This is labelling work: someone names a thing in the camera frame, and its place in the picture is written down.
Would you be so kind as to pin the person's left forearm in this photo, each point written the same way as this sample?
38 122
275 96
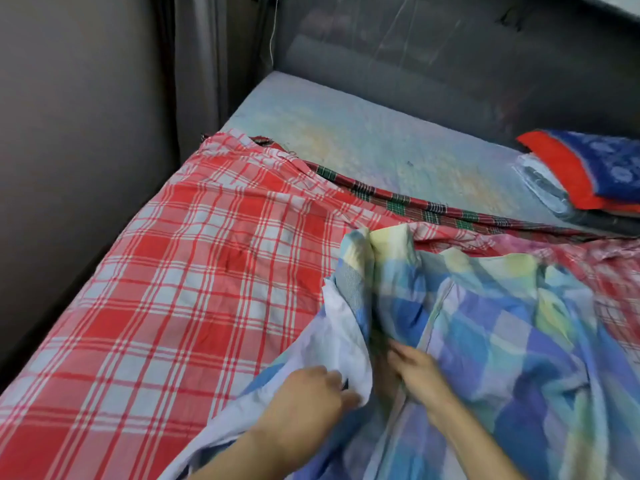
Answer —
227 457

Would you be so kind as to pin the dark red green plaid cloth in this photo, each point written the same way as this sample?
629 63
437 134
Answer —
425 207

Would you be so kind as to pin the blue red patterned pillow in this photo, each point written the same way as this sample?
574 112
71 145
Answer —
595 167

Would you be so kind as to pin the grey blue mattress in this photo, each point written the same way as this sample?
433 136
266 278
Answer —
380 144

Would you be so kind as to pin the blue pastel checked cloth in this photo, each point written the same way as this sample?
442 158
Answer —
450 354

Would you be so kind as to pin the person's left hand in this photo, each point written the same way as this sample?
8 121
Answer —
300 409

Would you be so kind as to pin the person's right forearm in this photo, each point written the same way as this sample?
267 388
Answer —
475 442

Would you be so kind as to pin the red white checked bedsheet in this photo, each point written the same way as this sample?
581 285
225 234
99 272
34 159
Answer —
190 294

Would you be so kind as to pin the person's right hand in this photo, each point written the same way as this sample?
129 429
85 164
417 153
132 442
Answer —
422 374

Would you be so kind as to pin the dark grey padded headboard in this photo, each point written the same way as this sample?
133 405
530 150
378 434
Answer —
450 54

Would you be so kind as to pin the person's left fingers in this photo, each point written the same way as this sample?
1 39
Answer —
340 387

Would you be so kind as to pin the person's right fingers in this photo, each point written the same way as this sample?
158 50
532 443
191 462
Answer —
402 359

